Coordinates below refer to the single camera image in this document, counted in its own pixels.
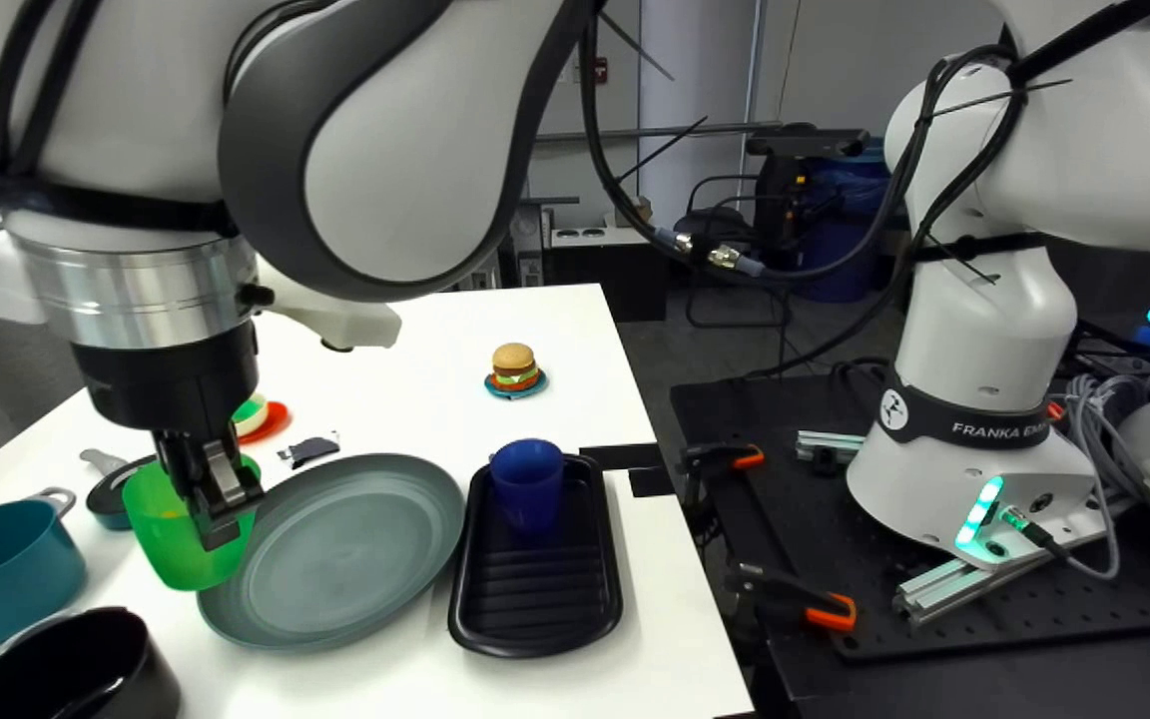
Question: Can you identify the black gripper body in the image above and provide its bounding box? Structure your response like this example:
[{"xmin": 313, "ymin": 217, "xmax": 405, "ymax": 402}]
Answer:
[{"xmin": 71, "ymin": 318, "xmax": 269, "ymax": 439}]

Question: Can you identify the green plastic cup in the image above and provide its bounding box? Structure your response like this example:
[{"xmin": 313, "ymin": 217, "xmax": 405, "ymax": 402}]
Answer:
[{"xmin": 116, "ymin": 450, "xmax": 264, "ymax": 593}]

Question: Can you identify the small orange plate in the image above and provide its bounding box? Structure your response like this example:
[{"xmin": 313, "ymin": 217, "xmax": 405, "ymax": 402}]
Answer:
[{"xmin": 233, "ymin": 395, "xmax": 295, "ymax": 447}]

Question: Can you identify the grey round plate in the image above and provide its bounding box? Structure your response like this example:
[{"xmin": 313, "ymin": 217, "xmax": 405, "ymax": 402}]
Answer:
[{"xmin": 198, "ymin": 450, "xmax": 470, "ymax": 656}]

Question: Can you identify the blue plastic cup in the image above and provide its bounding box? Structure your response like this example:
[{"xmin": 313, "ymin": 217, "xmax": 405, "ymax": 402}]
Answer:
[{"xmin": 488, "ymin": 434, "xmax": 573, "ymax": 540}]

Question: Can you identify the small black card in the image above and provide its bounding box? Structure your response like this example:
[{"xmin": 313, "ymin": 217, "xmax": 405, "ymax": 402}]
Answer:
[{"xmin": 276, "ymin": 431, "xmax": 345, "ymax": 470}]

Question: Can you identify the black toy pot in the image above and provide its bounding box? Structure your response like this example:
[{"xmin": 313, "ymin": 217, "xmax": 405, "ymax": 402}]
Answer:
[{"xmin": 0, "ymin": 601, "xmax": 190, "ymax": 719}]

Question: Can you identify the small teal saucer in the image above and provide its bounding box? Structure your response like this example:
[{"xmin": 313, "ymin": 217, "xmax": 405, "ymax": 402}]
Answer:
[{"xmin": 481, "ymin": 367, "xmax": 552, "ymax": 402}]

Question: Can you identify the toy hamburger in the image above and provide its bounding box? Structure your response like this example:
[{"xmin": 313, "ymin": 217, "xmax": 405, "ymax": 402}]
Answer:
[{"xmin": 488, "ymin": 339, "xmax": 542, "ymax": 390}]

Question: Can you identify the black ribbed rectangular tray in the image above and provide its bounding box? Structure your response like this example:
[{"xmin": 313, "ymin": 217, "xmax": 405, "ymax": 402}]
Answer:
[{"xmin": 448, "ymin": 450, "xmax": 627, "ymax": 663}]

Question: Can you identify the long black tape strip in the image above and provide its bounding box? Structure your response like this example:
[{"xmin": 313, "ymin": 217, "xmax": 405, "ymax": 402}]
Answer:
[{"xmin": 574, "ymin": 439, "xmax": 669, "ymax": 475}]

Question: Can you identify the short black tape strip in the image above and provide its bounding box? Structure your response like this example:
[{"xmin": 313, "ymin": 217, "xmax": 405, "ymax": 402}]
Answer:
[{"xmin": 627, "ymin": 463, "xmax": 679, "ymax": 500}]

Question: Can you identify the dark low cabinet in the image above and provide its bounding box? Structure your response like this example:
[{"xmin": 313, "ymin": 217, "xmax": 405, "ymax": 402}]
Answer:
[{"xmin": 540, "ymin": 223, "xmax": 677, "ymax": 326}]

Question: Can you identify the black orange bar clamp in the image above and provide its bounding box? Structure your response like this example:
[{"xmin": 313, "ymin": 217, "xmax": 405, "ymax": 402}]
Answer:
[
  {"xmin": 679, "ymin": 439, "xmax": 770, "ymax": 487},
  {"xmin": 719, "ymin": 554, "xmax": 864, "ymax": 639}
]

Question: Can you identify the black chair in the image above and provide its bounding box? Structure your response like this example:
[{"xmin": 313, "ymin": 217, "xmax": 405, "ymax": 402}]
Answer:
[{"xmin": 670, "ymin": 173, "xmax": 798, "ymax": 331}]

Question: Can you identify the blue barrel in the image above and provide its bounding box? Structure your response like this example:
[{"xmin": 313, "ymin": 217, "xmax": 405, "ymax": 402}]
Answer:
[{"xmin": 787, "ymin": 153, "xmax": 903, "ymax": 306}]

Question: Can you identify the black perforated bench top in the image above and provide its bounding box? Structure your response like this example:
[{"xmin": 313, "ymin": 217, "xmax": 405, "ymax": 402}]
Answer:
[{"xmin": 669, "ymin": 370, "xmax": 1150, "ymax": 719}]

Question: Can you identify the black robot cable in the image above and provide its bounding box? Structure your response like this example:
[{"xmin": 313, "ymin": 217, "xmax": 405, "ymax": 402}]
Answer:
[{"xmin": 573, "ymin": 0, "xmax": 927, "ymax": 290}]

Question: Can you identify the aluminium extrusion rail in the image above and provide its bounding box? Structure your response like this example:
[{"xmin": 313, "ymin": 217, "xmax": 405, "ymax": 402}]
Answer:
[{"xmin": 892, "ymin": 523, "xmax": 1088, "ymax": 629}]

